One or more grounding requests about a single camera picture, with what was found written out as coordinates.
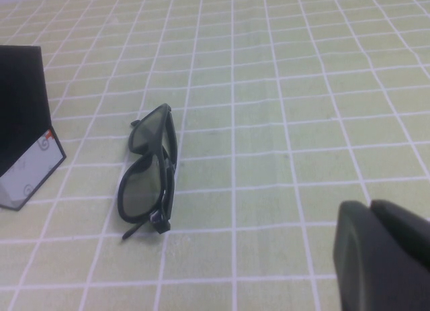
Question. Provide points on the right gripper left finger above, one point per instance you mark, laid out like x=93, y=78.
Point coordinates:
x=359, y=264

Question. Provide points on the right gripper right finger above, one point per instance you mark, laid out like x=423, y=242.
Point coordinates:
x=406, y=228

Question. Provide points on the black frame dark-lens glasses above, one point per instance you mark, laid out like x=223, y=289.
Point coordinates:
x=141, y=190

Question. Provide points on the black glasses case printed sides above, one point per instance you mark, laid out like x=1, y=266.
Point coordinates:
x=20, y=106

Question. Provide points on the green white-grid tablecloth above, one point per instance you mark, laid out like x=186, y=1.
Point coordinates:
x=268, y=123

